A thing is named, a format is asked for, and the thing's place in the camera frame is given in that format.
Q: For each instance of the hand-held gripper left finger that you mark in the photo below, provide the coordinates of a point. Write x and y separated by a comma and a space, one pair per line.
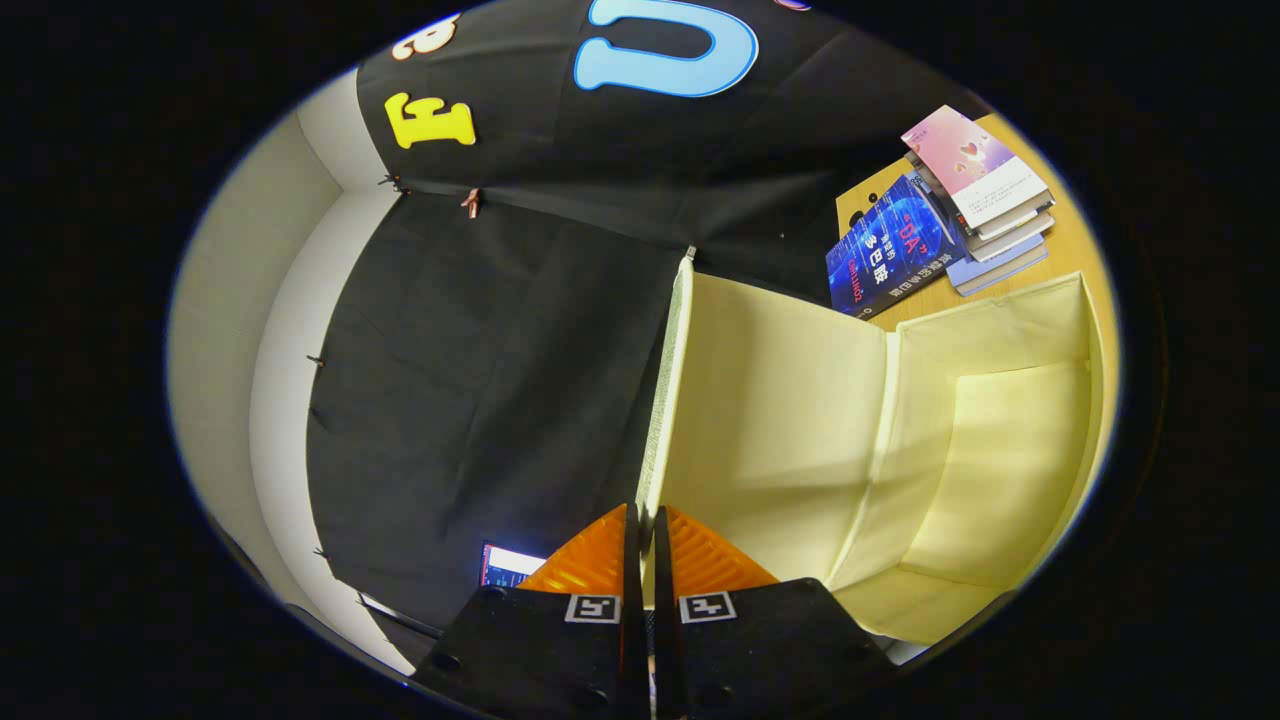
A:
633, 650

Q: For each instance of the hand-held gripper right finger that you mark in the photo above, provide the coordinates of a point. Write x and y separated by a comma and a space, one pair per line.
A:
662, 650

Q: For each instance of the grey-green fabric storage box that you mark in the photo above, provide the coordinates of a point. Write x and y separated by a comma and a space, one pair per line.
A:
780, 420

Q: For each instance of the lit monitor screen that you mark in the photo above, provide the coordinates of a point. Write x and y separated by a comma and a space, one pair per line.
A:
510, 565

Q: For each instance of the blue book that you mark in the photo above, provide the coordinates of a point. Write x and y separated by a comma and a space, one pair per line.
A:
890, 245

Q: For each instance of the copper clip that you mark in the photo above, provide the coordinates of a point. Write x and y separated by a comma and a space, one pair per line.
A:
470, 202

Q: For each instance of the grey-blue book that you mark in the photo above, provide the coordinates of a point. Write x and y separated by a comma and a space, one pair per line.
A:
1000, 272

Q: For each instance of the black clip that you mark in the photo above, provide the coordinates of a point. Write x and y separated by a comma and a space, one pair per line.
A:
392, 182

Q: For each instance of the white book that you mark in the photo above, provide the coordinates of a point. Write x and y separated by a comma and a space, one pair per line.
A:
1020, 222
1015, 245

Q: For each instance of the pink book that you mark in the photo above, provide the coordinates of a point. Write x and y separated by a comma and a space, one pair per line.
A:
965, 160

